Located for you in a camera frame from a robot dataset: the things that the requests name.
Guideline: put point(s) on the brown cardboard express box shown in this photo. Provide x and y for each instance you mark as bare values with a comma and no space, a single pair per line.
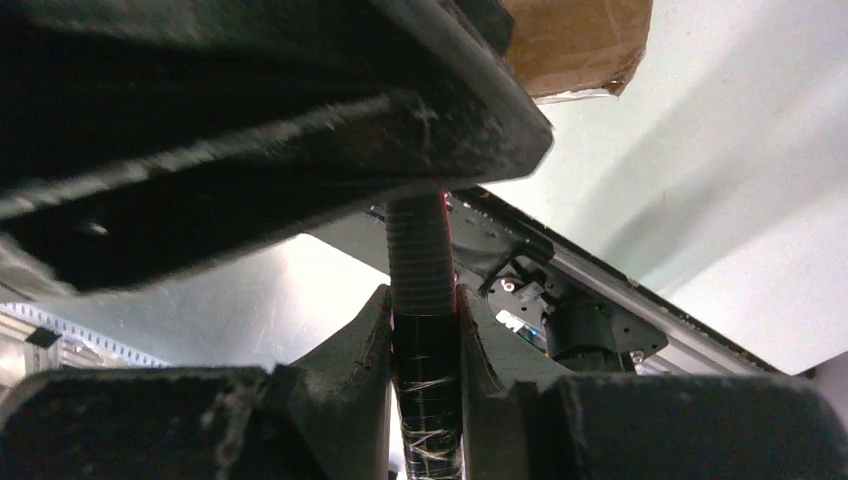
569,50

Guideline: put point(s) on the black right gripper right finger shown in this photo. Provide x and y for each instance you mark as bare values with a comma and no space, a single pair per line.
527,417

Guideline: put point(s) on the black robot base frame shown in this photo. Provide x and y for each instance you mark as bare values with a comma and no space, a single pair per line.
573,306

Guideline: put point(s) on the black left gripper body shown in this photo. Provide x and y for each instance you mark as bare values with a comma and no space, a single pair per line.
146,140

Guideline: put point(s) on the red black utility knife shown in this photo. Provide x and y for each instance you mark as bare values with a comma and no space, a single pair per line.
425,337

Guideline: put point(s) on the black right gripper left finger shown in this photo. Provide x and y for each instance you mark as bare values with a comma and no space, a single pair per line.
324,416

